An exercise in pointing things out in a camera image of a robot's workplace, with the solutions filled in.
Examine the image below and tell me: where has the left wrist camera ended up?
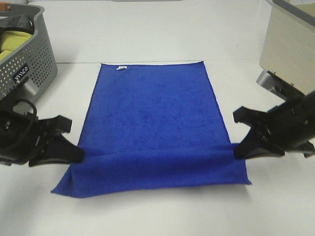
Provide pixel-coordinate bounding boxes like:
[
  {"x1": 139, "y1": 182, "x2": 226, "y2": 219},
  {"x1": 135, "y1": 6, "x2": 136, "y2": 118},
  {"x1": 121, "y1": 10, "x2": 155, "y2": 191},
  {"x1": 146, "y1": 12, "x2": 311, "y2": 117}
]
[{"x1": 18, "y1": 79, "x2": 39, "y2": 99}]

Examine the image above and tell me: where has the grey perforated laundry basket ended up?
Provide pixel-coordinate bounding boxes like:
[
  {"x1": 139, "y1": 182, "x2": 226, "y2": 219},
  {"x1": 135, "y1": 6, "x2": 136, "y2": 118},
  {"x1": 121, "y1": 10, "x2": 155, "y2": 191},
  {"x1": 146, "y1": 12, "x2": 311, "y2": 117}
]
[{"x1": 0, "y1": 3, "x2": 58, "y2": 104}]

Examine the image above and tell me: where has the beige bin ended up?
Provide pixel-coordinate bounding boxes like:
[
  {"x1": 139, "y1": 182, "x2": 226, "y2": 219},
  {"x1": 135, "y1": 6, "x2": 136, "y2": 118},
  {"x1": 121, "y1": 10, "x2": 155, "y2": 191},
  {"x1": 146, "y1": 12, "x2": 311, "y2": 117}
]
[{"x1": 260, "y1": 0, "x2": 315, "y2": 94}]

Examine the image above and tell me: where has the black item in basket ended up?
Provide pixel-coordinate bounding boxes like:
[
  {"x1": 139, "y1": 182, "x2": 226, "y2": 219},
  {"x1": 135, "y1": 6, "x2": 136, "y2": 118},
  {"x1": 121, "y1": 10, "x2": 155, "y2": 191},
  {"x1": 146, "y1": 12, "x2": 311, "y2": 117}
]
[{"x1": 0, "y1": 14, "x2": 34, "y2": 34}]

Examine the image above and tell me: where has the white towel label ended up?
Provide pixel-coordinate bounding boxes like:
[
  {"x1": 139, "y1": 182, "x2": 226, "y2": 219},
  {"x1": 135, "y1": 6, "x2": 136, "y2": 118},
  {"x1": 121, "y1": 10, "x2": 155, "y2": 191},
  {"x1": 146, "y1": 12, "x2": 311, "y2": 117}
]
[{"x1": 116, "y1": 66, "x2": 127, "y2": 71}]

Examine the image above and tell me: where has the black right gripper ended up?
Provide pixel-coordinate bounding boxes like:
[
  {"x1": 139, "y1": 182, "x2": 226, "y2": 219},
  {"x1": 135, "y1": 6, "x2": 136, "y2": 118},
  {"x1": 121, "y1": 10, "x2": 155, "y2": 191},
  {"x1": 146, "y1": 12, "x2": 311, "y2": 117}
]
[{"x1": 233, "y1": 97, "x2": 315, "y2": 159}]

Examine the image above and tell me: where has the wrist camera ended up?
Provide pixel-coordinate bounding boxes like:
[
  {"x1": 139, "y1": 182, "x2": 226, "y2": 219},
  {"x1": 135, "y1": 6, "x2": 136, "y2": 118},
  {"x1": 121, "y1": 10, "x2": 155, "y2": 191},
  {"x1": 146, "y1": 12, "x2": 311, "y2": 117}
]
[
  {"x1": 256, "y1": 70, "x2": 305, "y2": 101},
  {"x1": 18, "y1": 79, "x2": 39, "y2": 99}
]

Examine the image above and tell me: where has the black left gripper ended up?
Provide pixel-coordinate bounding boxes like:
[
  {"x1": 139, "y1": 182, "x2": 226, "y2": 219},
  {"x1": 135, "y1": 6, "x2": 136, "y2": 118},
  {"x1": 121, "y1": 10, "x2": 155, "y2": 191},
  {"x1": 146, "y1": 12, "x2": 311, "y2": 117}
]
[{"x1": 0, "y1": 108, "x2": 85, "y2": 167}]

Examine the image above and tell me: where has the yellow-green towel in basket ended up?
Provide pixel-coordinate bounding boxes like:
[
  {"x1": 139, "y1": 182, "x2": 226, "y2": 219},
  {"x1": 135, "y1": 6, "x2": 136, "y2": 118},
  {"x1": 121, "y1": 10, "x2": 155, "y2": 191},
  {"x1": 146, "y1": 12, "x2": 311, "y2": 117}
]
[{"x1": 0, "y1": 30, "x2": 32, "y2": 60}]

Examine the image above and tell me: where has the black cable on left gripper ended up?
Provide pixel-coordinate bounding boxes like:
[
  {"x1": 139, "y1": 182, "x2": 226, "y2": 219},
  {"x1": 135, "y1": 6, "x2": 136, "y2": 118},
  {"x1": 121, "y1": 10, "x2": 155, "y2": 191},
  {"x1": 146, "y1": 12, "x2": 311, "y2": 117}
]
[{"x1": 4, "y1": 98, "x2": 39, "y2": 148}]

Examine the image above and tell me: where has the blue towel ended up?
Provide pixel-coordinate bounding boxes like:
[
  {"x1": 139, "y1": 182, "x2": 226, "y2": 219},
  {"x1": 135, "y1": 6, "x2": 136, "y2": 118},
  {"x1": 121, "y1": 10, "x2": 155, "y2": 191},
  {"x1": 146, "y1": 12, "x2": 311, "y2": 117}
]
[{"x1": 52, "y1": 62, "x2": 250, "y2": 198}]

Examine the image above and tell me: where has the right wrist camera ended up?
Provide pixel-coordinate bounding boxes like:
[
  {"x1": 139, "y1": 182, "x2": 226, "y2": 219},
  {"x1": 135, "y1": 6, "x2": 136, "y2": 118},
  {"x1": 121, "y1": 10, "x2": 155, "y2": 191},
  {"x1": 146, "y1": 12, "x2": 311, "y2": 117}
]
[{"x1": 256, "y1": 70, "x2": 305, "y2": 101}]

